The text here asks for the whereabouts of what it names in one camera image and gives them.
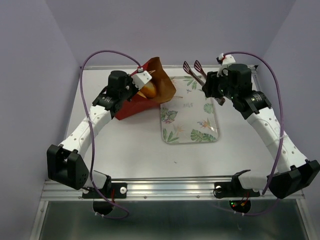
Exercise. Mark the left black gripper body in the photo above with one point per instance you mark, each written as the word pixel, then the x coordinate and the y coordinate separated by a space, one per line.
pixel 129 91

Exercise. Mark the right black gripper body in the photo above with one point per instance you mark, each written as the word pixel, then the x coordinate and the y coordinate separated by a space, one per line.
pixel 230 91

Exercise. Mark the red brown paper bag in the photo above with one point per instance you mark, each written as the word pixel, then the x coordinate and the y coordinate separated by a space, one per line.
pixel 157 91

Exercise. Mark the long orange baguette bread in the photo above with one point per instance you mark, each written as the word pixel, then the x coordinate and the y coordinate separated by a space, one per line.
pixel 149 90

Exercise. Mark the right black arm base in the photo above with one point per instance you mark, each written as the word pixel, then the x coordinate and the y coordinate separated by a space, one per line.
pixel 240 198

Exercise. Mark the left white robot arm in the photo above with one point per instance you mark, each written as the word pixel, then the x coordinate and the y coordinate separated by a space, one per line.
pixel 65 163

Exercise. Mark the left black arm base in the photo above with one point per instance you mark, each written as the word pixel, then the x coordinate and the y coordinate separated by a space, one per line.
pixel 112 191

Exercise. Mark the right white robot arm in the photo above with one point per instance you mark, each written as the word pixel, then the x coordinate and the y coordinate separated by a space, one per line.
pixel 294 171

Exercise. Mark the floral patterned tray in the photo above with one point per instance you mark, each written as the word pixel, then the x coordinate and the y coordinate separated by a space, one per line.
pixel 189 117

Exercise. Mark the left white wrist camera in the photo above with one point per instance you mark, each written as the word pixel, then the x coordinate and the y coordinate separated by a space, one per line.
pixel 140 79

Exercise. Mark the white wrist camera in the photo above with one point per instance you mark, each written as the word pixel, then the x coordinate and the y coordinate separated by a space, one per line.
pixel 224 61
pixel 140 79

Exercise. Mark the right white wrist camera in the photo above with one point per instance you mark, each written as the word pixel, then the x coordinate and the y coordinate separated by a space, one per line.
pixel 224 61

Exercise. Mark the aluminium mounting rail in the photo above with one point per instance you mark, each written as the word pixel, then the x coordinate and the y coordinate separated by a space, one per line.
pixel 146 189

